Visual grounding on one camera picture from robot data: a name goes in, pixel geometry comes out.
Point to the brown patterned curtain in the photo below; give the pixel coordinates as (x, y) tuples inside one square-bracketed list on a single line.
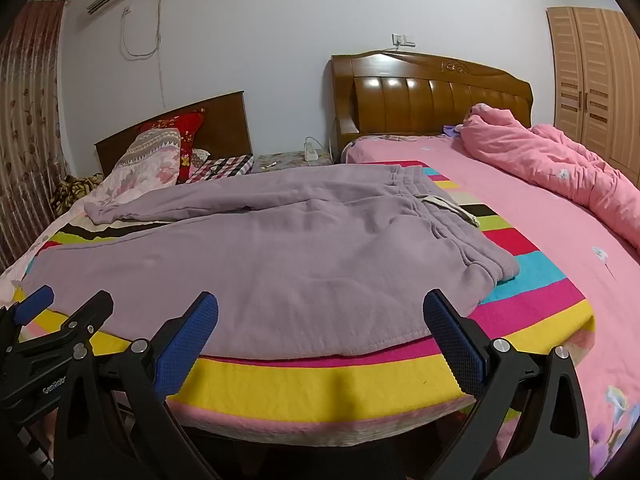
[(27, 135)]

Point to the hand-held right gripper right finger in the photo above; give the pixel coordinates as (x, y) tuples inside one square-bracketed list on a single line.
[(455, 345)]

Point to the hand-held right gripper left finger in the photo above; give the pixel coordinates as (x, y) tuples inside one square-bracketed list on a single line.
[(192, 340)]

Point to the light wooden wardrobe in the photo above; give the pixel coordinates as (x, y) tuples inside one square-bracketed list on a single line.
[(595, 75)]

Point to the bedside table with floral cover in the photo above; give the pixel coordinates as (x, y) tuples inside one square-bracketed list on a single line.
[(285, 162)]

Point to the dark plain wooden headboard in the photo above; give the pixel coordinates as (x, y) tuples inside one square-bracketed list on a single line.
[(225, 120)]

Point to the red floral pillow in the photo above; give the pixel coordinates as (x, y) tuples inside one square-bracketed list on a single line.
[(187, 130)]

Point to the lilac pants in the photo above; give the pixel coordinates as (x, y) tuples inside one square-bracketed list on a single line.
[(300, 250)]

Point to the glossy wooden headboard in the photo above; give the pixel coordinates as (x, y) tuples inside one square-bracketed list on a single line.
[(430, 90)]

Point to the pink floral pillow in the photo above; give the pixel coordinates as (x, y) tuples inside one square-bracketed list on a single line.
[(145, 155)]

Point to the dark patterned blanket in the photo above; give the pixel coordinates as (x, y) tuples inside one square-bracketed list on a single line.
[(70, 192)]

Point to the pink floral bed sheet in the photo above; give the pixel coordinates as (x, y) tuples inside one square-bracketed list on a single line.
[(550, 240)]

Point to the small purple cloth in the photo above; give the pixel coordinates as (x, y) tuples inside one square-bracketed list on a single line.
[(452, 131)]

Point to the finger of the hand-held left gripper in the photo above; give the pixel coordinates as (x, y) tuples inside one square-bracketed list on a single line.
[(75, 320), (32, 302)]

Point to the pink quilt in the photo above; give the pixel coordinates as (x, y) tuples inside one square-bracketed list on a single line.
[(550, 160)]

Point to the white wall socket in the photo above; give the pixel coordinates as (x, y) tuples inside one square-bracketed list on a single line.
[(402, 40)]

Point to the striped colourful blanket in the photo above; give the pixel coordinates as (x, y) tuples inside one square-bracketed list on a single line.
[(300, 385)]

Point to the checked cloth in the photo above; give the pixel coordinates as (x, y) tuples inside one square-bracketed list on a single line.
[(225, 165)]

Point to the white power strip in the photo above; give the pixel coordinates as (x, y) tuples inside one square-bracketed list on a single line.
[(311, 152)]

